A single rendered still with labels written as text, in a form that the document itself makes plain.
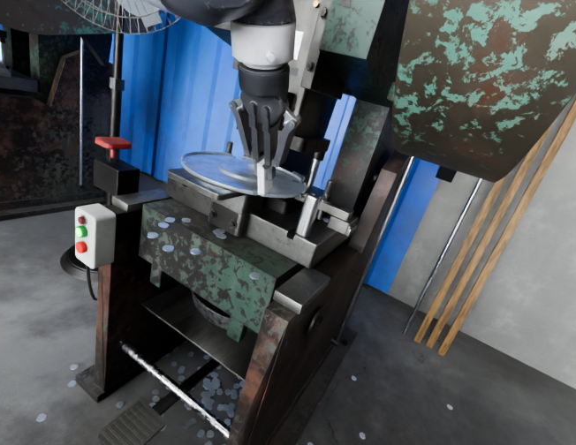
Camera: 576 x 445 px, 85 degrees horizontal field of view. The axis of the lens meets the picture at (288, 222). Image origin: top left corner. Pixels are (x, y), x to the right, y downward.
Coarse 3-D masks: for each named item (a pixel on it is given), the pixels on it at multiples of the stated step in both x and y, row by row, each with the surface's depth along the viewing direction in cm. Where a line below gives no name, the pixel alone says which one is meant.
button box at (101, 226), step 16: (80, 208) 69; (96, 208) 71; (80, 224) 70; (96, 224) 68; (112, 224) 71; (80, 240) 72; (96, 240) 69; (112, 240) 73; (80, 256) 73; (96, 256) 71; (112, 256) 75
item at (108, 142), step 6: (96, 138) 75; (102, 138) 76; (108, 138) 77; (114, 138) 78; (120, 138) 80; (102, 144) 74; (108, 144) 74; (114, 144) 74; (120, 144) 76; (126, 144) 77; (114, 150) 77; (114, 156) 78
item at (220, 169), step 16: (192, 160) 70; (208, 160) 74; (224, 160) 78; (240, 160) 82; (208, 176) 63; (224, 176) 66; (240, 176) 67; (256, 176) 70; (288, 176) 80; (272, 192) 64; (288, 192) 67; (304, 192) 70
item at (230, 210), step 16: (176, 176) 59; (192, 176) 61; (208, 192) 56; (224, 192) 57; (240, 192) 61; (224, 208) 71; (240, 208) 69; (256, 208) 73; (224, 224) 72; (240, 224) 70
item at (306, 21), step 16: (304, 0) 62; (320, 0) 60; (304, 16) 63; (304, 32) 63; (304, 48) 64; (304, 64) 65; (288, 96) 65; (304, 96) 66; (320, 96) 72; (304, 112) 69; (320, 112) 75; (304, 128) 72
